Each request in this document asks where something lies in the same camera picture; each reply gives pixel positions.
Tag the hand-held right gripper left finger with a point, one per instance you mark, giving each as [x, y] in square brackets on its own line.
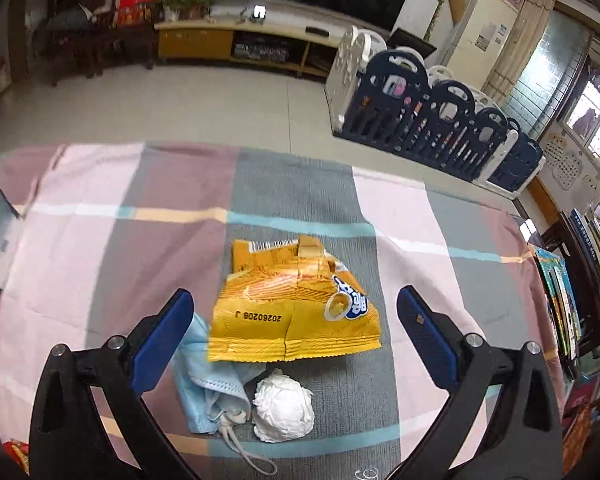
[162, 342]

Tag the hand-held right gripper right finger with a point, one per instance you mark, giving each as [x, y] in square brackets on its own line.
[427, 340]

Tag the yellow snack bag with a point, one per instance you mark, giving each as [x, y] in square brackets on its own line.
[280, 310]

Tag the blue face mask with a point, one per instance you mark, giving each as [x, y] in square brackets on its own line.
[200, 385]

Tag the plaid tablecloth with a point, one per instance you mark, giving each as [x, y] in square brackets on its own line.
[130, 260]

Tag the green picture book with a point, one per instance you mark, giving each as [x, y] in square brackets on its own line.
[552, 300]

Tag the white tissue ball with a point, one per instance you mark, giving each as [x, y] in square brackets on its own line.
[282, 405]

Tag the blue white playpen fence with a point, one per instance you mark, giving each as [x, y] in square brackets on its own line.
[405, 110]

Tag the grid glass window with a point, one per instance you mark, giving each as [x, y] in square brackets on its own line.
[550, 70]

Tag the black screen panel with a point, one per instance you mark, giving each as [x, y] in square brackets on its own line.
[410, 42]

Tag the yellow white television cabinet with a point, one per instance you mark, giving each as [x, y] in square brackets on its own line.
[195, 42]

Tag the white standing air conditioner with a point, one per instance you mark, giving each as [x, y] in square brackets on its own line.
[485, 35]

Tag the small black box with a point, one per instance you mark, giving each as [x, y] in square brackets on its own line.
[317, 31]

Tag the beige curtain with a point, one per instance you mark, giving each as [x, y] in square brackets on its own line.
[525, 25]

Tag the red gift boxes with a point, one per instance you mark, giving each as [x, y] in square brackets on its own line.
[137, 10]

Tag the dark clothing pile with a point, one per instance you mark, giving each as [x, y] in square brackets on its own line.
[70, 17]

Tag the potted green plant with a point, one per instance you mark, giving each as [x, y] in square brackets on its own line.
[190, 2]

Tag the small white device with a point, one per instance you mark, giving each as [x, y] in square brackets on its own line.
[258, 14]

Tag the white wall charts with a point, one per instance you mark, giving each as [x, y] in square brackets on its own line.
[570, 165]

